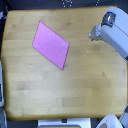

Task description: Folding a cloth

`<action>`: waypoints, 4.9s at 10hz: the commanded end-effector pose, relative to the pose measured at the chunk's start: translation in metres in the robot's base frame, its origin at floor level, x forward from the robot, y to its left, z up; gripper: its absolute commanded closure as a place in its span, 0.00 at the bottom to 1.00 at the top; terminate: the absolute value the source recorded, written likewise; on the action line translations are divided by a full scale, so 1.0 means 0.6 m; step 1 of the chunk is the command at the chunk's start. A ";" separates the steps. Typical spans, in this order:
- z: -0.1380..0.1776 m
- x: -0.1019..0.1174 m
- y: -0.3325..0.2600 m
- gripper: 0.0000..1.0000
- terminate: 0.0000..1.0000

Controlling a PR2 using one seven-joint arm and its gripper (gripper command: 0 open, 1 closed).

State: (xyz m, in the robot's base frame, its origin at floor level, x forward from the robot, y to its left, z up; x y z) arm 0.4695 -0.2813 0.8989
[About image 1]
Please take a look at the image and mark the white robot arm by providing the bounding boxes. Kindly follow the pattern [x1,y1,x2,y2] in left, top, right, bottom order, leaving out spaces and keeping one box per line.
[89,11,128,128]

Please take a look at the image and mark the grey panel at left edge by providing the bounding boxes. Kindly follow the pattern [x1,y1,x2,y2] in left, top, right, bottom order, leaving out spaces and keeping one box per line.
[0,61,4,108]

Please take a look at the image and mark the pink cloth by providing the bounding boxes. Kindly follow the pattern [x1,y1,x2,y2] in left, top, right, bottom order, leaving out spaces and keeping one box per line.
[32,22,69,69]

